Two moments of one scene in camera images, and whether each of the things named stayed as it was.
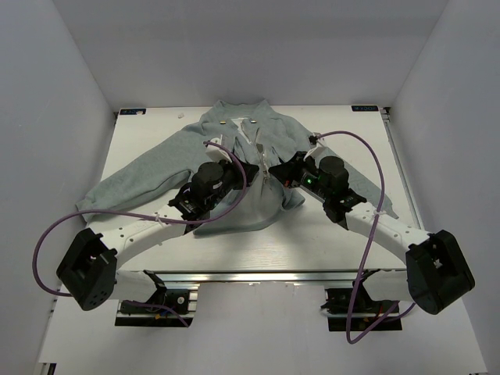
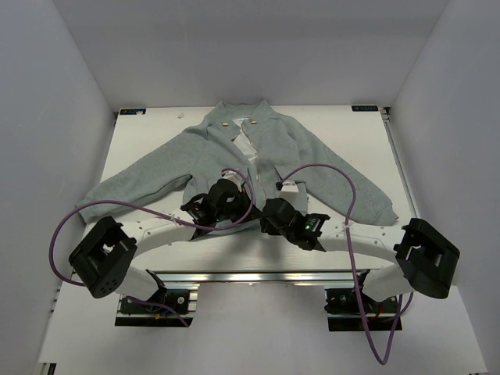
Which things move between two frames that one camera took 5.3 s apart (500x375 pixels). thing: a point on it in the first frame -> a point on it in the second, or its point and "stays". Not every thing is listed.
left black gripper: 234,167 -> 243,197
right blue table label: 365,108 stays
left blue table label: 132,111 stays
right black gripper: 287,173 -> 268,227
